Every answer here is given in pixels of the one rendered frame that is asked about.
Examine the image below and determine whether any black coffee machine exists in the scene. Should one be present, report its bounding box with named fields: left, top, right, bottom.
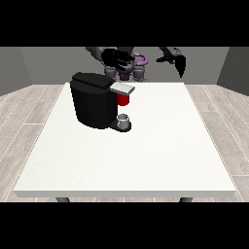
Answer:
left=70, top=71, right=132, bottom=132

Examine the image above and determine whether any small grey cup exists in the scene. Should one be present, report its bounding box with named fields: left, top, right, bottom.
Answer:
left=116, top=113, right=131, bottom=130

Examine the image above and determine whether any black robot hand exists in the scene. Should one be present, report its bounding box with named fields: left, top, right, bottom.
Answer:
left=100, top=48, right=136, bottom=72
left=155, top=53, right=188, bottom=79

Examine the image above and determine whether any red pod holder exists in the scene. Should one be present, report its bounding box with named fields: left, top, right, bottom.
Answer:
left=116, top=92, right=130, bottom=107

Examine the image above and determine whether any pale grey machine lid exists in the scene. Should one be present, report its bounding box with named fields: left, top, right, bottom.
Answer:
left=109, top=81, right=136, bottom=97

